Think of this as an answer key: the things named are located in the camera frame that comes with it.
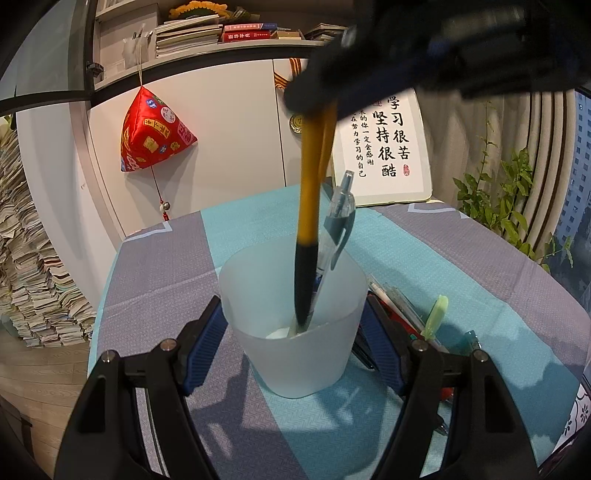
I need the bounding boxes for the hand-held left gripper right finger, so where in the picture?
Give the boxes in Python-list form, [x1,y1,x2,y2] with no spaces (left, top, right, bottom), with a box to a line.
[355,293,541,480]

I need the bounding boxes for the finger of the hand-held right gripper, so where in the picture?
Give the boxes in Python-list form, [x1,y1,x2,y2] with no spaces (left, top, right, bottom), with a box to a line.
[283,25,419,117]

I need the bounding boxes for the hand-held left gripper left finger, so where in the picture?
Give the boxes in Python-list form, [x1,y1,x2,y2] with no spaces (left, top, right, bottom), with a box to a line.
[54,295,230,480]

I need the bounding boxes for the clear pen with dark ink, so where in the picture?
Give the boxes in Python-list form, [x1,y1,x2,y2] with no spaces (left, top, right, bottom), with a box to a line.
[368,274,431,340]

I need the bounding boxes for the translucent white pen cup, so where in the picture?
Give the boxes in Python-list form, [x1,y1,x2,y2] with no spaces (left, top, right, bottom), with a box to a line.
[218,232,369,398]

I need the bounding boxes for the yellow and black pen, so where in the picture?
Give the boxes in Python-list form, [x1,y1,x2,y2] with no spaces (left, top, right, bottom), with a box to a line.
[294,102,338,329]
[317,104,339,188]

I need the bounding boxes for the red pen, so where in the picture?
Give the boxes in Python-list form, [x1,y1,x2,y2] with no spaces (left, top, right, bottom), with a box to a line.
[376,300,455,402]

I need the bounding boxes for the medal with striped ribbon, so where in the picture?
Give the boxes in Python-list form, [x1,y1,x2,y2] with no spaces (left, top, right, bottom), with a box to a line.
[272,58,309,136]

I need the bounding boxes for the green highlighter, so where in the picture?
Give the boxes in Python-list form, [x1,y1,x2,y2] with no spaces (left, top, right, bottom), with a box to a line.
[422,295,450,340]

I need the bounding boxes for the white calligraphy board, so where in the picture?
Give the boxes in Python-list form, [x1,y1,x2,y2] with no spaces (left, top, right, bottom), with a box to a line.
[331,89,433,208]

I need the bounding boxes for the red book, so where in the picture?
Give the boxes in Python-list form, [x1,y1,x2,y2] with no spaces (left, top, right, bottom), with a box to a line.
[222,23,279,44]

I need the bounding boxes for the teal and grey tablecloth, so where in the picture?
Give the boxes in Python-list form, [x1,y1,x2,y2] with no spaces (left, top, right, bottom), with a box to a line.
[88,185,591,480]

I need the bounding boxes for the beige curtain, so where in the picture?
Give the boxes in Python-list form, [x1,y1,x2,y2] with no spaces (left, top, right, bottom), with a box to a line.
[429,88,578,236]

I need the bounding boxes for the white cabinet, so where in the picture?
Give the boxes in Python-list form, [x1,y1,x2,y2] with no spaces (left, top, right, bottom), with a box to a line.
[69,41,335,252]

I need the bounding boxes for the clear pen with grey-blue clip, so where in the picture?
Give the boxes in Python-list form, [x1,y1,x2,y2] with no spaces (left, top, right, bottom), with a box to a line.
[308,170,356,324]

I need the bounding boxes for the stack of books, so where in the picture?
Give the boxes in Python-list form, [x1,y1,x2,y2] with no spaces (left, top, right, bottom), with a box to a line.
[154,14,223,59]

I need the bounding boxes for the yellow flower garland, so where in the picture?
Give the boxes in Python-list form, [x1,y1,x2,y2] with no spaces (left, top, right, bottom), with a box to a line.
[167,0,230,20]

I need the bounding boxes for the green potted plant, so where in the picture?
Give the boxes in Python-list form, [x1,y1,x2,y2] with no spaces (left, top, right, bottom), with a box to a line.
[452,99,575,273]

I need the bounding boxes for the red pyramid hanging ornament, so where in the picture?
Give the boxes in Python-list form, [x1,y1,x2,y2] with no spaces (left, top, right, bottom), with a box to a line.
[120,85,198,173]

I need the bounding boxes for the pile of stacked papers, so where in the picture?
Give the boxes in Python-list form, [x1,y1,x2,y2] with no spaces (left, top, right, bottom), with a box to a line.
[0,115,98,349]

